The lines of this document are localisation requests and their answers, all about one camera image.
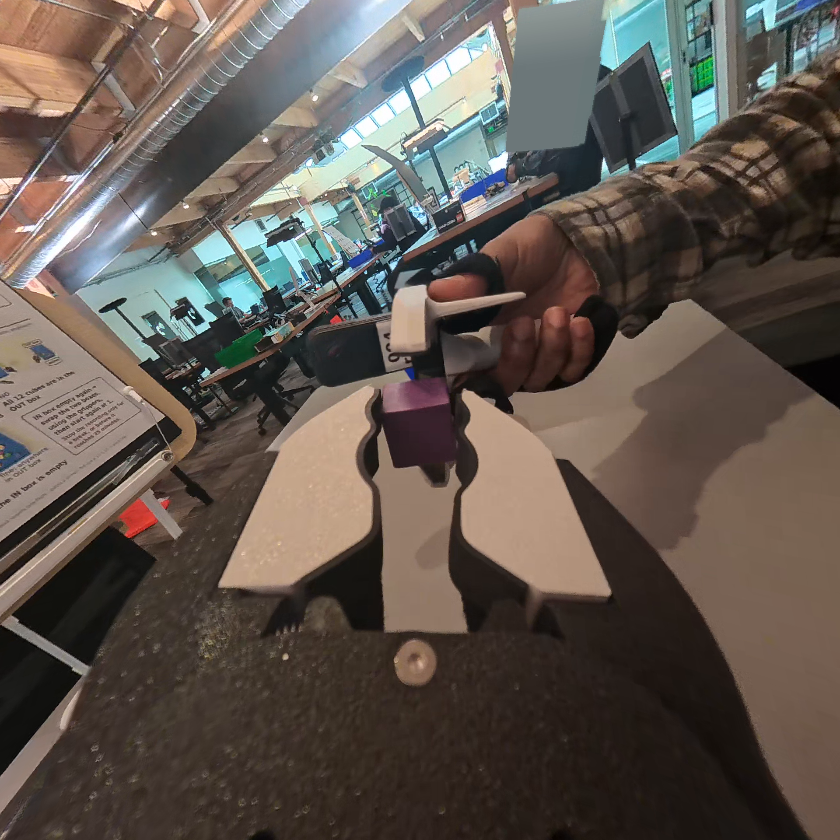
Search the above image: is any black studio light on stand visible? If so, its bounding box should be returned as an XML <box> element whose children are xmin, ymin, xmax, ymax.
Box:
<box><xmin>401</xmin><ymin>117</ymin><xmax>452</xmax><ymax>199</ymax></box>
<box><xmin>265</xmin><ymin>219</ymin><xmax>343</xmax><ymax>311</ymax></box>

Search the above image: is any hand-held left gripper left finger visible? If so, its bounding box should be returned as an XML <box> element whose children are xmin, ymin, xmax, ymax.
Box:
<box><xmin>218</xmin><ymin>385</ymin><xmax>385</xmax><ymax>597</ymax></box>

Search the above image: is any black floor lamp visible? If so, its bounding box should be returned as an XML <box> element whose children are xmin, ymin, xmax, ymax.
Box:
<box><xmin>96</xmin><ymin>296</ymin><xmax>150</xmax><ymax>343</ymax></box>

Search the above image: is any wood edged desk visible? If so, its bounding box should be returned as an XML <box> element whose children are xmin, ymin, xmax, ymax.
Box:
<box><xmin>199</xmin><ymin>294</ymin><xmax>343</xmax><ymax>429</ymax></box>
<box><xmin>399</xmin><ymin>171</ymin><xmax>561</xmax><ymax>265</ymax></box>

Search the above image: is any grey computer monitor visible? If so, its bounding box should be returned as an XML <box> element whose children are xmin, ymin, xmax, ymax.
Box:
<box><xmin>385</xmin><ymin>201</ymin><xmax>427</xmax><ymax>239</ymax></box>

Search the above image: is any silver air duct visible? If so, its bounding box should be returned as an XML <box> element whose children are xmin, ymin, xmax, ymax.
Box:
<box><xmin>0</xmin><ymin>0</ymin><xmax>314</xmax><ymax>291</ymax></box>

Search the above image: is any person's right hand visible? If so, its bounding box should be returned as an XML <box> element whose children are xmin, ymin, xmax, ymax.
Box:
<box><xmin>425</xmin><ymin>212</ymin><xmax>602</xmax><ymax>395</ymax></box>

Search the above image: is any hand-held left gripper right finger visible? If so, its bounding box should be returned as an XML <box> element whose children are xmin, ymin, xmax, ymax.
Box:
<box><xmin>449</xmin><ymin>390</ymin><xmax>613</xmax><ymax>603</ymax></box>

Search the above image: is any instruction sheet on stand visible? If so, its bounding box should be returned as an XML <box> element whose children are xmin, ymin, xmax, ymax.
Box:
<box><xmin>0</xmin><ymin>277</ymin><xmax>199</xmax><ymax>619</ymax></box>

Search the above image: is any white monitor base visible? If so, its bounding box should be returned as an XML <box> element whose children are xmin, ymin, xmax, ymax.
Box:
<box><xmin>0</xmin><ymin>487</ymin><xmax>186</xmax><ymax>777</ymax></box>

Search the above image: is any purple wooden cube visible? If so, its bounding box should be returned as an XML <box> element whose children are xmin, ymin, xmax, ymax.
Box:
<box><xmin>382</xmin><ymin>377</ymin><xmax>459</xmax><ymax>469</ymax></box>

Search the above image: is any person's right forearm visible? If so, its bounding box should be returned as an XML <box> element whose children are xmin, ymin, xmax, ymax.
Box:
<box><xmin>527</xmin><ymin>49</ymin><xmax>840</xmax><ymax>340</ymax></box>

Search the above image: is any orange traffic cone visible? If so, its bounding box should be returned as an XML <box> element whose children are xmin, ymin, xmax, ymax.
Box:
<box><xmin>117</xmin><ymin>496</ymin><xmax>172</xmax><ymax>540</ymax></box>

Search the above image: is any black office chair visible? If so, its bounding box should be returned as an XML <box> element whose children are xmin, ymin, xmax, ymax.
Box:
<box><xmin>252</xmin><ymin>353</ymin><xmax>317</xmax><ymax>435</ymax></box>
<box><xmin>136</xmin><ymin>356</ymin><xmax>219</xmax><ymax>432</ymax></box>

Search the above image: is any stack of green bins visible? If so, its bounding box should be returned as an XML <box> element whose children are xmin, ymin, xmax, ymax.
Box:
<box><xmin>214</xmin><ymin>327</ymin><xmax>264</xmax><ymax>370</ymax></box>

